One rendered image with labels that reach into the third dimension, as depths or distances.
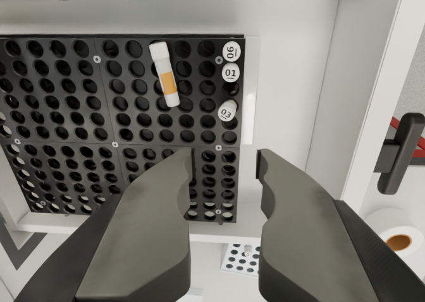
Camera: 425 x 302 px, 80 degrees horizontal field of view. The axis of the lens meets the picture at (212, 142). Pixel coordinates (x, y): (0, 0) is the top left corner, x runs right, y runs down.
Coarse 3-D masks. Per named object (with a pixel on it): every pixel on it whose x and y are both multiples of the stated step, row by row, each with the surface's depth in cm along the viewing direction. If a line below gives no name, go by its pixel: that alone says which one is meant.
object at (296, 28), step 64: (0, 0) 21; (64, 0) 20; (128, 0) 23; (192, 0) 23; (256, 0) 22; (320, 0) 22; (320, 64) 24; (256, 128) 28; (0, 192) 28; (256, 192) 32
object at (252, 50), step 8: (248, 40) 23; (256, 40) 23; (248, 48) 23; (256, 48) 23; (248, 56) 23; (256, 56) 23; (248, 64) 24; (256, 64) 24; (248, 72) 24; (256, 72) 24; (248, 80) 24; (256, 80) 24; (248, 88) 25; (256, 88) 25; (248, 96) 25; (256, 96) 25; (248, 104) 26; (248, 112) 26; (248, 120) 26; (248, 128) 27; (248, 136) 27; (248, 144) 28
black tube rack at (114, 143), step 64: (0, 64) 23; (64, 64) 23; (128, 64) 19; (192, 64) 19; (0, 128) 23; (64, 128) 26; (128, 128) 22; (192, 128) 21; (64, 192) 26; (192, 192) 28
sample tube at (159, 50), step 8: (152, 48) 18; (160, 48) 18; (152, 56) 18; (160, 56) 18; (168, 56) 19; (160, 64) 18; (168, 64) 18; (160, 72) 18; (168, 72) 18; (160, 80) 19; (168, 80) 19; (168, 88) 19; (168, 96) 19; (176, 96) 19; (168, 104) 20; (176, 104) 20
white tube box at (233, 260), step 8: (224, 248) 46; (232, 248) 43; (240, 248) 43; (256, 248) 44; (224, 256) 44; (232, 256) 44; (240, 256) 44; (256, 256) 44; (224, 264) 45; (232, 264) 45; (240, 264) 45; (248, 264) 45; (256, 264) 45; (232, 272) 46; (240, 272) 46; (248, 272) 46; (256, 272) 46
